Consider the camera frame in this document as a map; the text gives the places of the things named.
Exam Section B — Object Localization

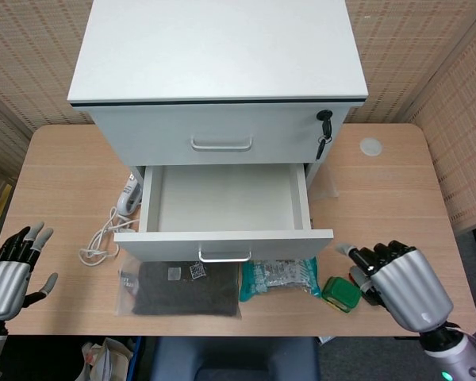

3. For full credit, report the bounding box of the white three-drawer cabinet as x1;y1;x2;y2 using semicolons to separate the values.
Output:
66;0;370;187

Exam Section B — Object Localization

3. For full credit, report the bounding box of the white handheld steam iron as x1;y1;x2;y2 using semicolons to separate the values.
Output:
116;176;144;218

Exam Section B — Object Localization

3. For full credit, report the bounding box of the gray cloth in frosted bag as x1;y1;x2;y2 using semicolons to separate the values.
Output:
114;256;242;318

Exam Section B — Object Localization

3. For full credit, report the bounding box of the white bag on floor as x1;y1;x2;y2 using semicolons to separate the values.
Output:
81;337;138;381

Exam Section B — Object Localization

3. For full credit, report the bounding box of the white power cable with plug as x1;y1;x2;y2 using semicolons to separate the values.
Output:
78;206;138;266

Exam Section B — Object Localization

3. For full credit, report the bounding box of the black key in lock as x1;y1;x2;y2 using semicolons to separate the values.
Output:
316;110;335;140

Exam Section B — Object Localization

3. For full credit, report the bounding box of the white drawer with key lock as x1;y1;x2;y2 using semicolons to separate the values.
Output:
90;103;349;166

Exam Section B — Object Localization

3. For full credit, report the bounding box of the white cabinet drawer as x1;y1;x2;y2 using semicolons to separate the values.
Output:
113;163;335;264

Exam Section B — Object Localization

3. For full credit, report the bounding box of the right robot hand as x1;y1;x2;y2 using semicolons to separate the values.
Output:
335;240;455;333

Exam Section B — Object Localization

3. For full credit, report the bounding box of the green box with yellow base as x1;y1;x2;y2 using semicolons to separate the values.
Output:
321;276;362;314

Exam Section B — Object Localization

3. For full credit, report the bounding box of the black hanging key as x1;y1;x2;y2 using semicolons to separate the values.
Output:
315;136;331;162

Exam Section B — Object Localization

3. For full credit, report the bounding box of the teal plastic packaged item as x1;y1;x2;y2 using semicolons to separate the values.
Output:
238;256;322;302

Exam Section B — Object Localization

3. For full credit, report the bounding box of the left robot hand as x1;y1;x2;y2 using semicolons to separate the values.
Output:
0;221;60;321

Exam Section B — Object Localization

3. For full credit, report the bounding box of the blue chair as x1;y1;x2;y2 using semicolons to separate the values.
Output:
148;336;321;381

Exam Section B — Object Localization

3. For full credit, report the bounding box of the white round table grommet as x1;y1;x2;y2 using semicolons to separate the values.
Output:
359;137;384;156

